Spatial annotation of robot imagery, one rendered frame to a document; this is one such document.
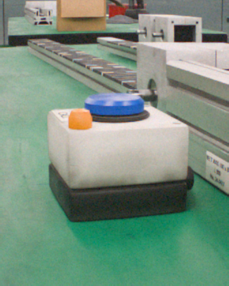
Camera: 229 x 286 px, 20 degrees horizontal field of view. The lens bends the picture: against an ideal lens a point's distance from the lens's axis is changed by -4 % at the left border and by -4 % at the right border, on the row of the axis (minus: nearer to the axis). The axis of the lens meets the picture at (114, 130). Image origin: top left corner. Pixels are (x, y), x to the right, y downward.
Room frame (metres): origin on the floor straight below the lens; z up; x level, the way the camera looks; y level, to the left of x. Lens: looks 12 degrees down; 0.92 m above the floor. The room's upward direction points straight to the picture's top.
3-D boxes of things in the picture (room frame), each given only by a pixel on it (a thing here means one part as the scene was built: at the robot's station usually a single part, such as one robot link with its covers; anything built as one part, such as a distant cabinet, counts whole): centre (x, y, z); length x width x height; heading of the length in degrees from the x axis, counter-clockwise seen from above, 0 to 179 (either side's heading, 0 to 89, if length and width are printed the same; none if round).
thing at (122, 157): (0.44, -0.01, 0.81); 0.10 x 0.08 x 0.06; 105
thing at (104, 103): (0.44, 0.00, 0.84); 0.04 x 0.04 x 0.02
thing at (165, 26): (1.62, -0.15, 0.83); 0.11 x 0.10 x 0.10; 104
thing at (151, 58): (0.63, -0.07, 0.83); 0.12 x 0.09 x 0.10; 105
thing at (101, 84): (1.25, 0.08, 0.79); 0.96 x 0.04 x 0.03; 15
